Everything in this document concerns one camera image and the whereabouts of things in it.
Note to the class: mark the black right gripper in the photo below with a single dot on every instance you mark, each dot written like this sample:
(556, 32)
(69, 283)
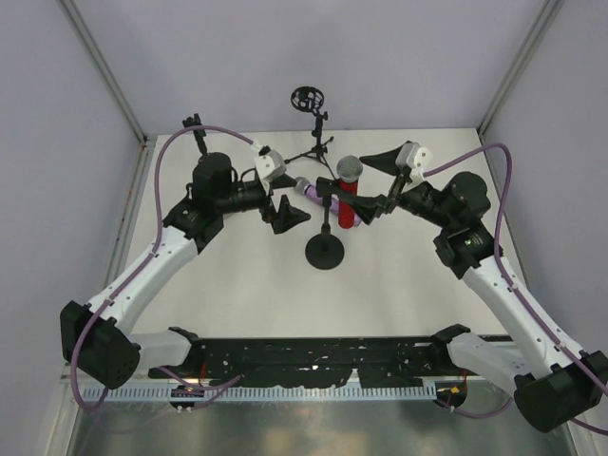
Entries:
(368, 208)

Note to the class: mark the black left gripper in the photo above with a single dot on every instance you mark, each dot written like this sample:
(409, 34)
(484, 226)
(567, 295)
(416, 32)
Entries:
(287, 216)

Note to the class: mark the purple glitter microphone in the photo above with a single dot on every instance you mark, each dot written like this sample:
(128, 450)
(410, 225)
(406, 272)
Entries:
(308, 190)

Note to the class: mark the round-base mic stand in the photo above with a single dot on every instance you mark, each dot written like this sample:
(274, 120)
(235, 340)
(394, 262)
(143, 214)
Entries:
(194, 124)
(325, 251)

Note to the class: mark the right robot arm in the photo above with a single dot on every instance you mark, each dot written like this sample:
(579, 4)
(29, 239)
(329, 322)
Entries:
(552, 379)

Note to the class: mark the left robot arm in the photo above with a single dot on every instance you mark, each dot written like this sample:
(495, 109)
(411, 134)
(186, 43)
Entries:
(98, 338)

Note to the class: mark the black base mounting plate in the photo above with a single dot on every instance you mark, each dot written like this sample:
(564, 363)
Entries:
(318, 363)

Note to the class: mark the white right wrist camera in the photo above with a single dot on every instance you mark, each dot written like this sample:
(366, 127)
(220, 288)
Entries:
(415, 158)

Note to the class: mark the white slotted cable duct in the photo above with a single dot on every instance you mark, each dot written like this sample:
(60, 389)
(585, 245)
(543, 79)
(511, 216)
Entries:
(352, 391)

